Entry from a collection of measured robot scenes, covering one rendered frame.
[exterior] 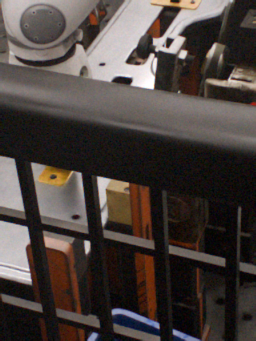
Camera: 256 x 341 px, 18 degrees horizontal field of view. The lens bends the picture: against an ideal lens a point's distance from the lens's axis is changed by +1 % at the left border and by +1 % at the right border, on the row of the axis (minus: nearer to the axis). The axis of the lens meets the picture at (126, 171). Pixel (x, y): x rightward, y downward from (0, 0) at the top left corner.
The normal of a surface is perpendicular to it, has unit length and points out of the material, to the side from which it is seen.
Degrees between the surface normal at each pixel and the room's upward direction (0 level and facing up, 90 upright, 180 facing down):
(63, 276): 90
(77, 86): 0
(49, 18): 88
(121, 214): 90
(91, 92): 0
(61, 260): 90
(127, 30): 0
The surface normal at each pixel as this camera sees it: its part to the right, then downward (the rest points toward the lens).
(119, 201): -0.37, 0.61
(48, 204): -0.07, -0.77
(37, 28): 0.09, 0.63
